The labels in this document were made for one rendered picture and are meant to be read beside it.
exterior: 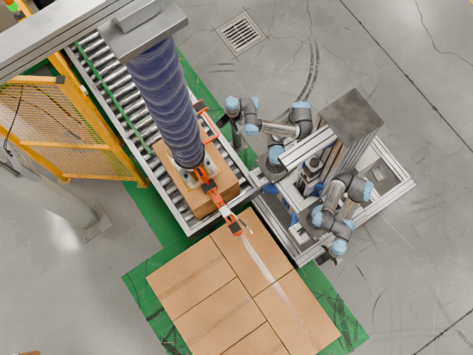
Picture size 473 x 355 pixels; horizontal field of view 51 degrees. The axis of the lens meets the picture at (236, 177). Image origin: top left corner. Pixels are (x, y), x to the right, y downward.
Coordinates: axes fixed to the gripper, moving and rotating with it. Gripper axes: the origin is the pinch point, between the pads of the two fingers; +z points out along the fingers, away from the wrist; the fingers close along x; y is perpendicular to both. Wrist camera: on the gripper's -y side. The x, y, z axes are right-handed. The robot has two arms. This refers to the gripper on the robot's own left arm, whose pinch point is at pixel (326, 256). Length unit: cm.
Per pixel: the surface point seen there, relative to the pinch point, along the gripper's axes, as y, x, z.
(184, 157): -34, 104, 13
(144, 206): -81, 134, 152
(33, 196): -133, 146, 29
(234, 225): -31, 53, 42
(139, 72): -38, 104, -107
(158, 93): -34, 103, -86
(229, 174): -12, 90, 57
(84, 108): -69, 151, -26
